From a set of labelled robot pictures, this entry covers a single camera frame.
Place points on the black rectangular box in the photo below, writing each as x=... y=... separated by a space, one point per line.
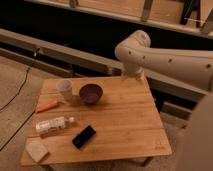
x=83 y=137

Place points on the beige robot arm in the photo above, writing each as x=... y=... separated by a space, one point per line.
x=194 y=67

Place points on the translucent plastic cup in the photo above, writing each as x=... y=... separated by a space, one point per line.
x=65 y=88

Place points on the dark red bowl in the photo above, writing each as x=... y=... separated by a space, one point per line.
x=90 y=93

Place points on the wooden table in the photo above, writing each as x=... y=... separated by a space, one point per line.
x=126 y=122

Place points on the beige sponge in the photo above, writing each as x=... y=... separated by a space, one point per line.
x=37 y=150

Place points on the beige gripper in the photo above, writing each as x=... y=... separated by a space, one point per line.
x=132 y=71

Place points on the orange carrot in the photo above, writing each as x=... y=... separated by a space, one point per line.
x=47 y=106

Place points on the clear plastic bottle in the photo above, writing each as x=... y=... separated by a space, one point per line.
x=54 y=124

